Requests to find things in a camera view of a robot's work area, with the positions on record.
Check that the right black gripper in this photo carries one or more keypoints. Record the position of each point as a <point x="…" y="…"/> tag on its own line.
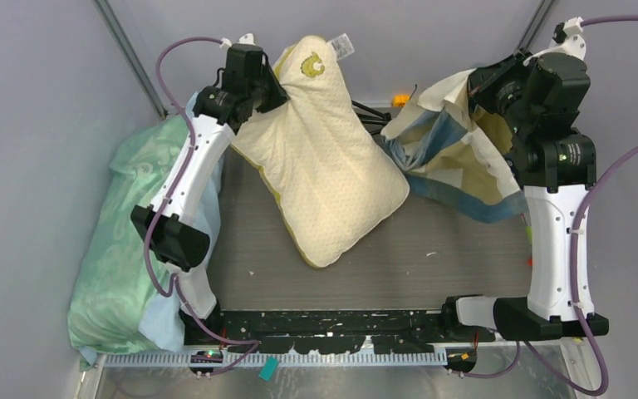
<point x="483" y="80"/>

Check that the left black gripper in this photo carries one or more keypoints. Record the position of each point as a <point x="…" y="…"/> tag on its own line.
<point x="278" y="96"/>

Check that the blue beige checkered pillow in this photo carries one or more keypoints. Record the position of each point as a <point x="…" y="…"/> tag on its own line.
<point x="455" y="153"/>

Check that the white quilted pillow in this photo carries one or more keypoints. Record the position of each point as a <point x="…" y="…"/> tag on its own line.
<point x="332" y="183"/>

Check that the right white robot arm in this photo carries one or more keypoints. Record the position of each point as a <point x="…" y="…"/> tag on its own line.
<point x="556" y="173"/>

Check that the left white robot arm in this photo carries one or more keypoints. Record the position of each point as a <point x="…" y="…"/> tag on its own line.
<point x="175" y="251"/>

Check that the green patterned pillow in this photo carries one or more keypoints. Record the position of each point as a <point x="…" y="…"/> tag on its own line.
<point x="115" y="308"/>

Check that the light blue pillow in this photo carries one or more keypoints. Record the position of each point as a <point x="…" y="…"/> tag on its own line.
<point x="203" y="220"/>

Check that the black folding tripod stand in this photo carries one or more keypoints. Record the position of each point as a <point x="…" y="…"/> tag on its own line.
<point x="373" y="120"/>

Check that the orange small block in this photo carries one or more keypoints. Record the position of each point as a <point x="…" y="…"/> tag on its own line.
<point x="400" y="100"/>

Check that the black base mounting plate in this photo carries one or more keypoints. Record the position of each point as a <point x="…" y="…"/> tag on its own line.
<point x="341" y="332"/>

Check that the teal tape piece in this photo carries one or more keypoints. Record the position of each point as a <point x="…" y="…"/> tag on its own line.
<point x="268" y="369"/>

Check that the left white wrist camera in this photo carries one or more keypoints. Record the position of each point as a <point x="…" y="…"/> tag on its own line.
<point x="248" y="38"/>

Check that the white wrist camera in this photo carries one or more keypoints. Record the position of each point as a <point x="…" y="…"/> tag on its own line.
<point x="248" y="38"/>
<point x="567" y="39"/>

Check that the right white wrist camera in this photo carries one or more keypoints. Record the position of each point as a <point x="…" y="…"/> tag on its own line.
<point x="567" y="39"/>

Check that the aluminium slotted rail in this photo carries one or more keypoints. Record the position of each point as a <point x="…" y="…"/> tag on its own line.
<point x="367" y="354"/>

